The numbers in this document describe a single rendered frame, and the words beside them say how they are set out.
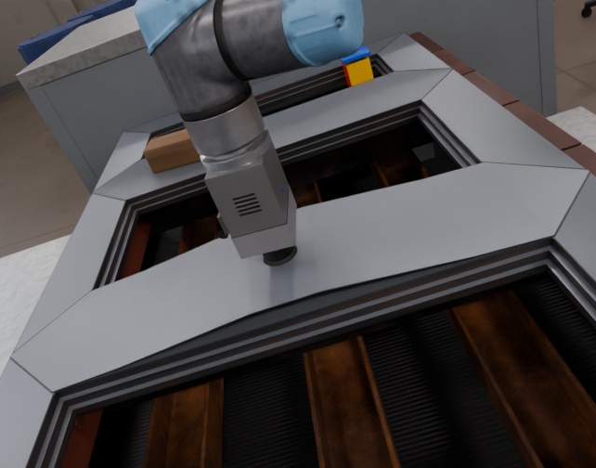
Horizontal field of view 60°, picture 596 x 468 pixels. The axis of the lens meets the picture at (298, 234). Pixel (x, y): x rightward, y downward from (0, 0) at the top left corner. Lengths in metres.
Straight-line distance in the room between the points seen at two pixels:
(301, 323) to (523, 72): 1.14
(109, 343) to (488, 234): 0.45
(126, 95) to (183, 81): 0.92
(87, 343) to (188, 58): 0.37
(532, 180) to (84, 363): 0.57
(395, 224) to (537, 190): 0.17
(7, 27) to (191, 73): 8.65
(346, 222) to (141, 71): 0.87
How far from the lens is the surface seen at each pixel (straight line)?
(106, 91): 1.42
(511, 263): 0.58
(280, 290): 0.56
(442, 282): 0.56
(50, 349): 0.72
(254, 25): 0.45
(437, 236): 0.59
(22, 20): 9.00
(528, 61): 1.55
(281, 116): 1.07
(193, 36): 0.48
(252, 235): 0.55
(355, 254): 0.58
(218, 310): 0.58
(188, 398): 0.78
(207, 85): 0.49
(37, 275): 1.15
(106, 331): 0.68
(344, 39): 0.44
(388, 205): 0.66
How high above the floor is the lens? 1.21
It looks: 33 degrees down
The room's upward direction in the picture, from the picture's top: 21 degrees counter-clockwise
